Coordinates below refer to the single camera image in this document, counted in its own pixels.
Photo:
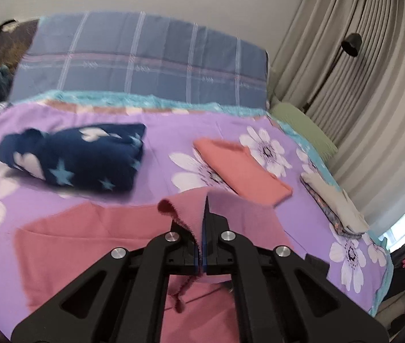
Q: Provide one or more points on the black floor lamp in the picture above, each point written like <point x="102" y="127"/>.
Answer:
<point x="351" y="44"/>

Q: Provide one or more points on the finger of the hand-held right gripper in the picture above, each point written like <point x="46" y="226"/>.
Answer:
<point x="317" y="263"/>

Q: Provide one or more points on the purple floral bed sheet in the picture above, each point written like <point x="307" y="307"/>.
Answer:
<point x="166" y="143"/>

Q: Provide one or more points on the brown patterned headboard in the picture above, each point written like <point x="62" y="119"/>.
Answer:
<point x="13" y="50"/>

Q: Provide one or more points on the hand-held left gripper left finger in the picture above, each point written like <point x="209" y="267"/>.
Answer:
<point x="184" y="253"/>

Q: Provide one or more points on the green pillow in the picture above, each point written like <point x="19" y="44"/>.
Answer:
<point x="302" y="128"/>

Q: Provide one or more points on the pink garment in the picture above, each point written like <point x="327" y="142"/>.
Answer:
<point x="81" y="239"/>

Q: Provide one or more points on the blue plaid pillow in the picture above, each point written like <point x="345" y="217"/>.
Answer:
<point x="134" y="57"/>

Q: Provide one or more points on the folded coral cloth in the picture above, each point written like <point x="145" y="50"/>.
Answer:
<point x="245" y="171"/>

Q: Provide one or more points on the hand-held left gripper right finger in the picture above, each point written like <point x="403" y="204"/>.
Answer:
<point x="209" y="253"/>

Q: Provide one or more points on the navy star print cloth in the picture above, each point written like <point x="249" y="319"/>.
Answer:
<point x="81" y="157"/>

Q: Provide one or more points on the beige curtain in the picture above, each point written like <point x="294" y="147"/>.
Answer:
<point x="377" y="96"/>

